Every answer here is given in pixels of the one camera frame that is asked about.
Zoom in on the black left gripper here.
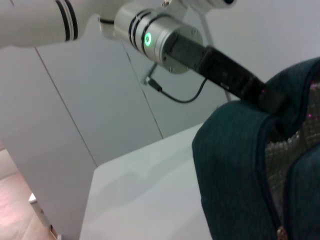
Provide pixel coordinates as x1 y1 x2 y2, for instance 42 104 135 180
172 34 287 115

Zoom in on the dark teal insulated lunch bag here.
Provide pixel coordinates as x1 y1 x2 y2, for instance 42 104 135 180
191 57 320 240

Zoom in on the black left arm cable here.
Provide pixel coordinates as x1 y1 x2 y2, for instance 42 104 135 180
142 63 208 104

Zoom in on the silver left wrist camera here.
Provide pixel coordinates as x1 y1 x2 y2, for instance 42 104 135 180
159 0 238 20

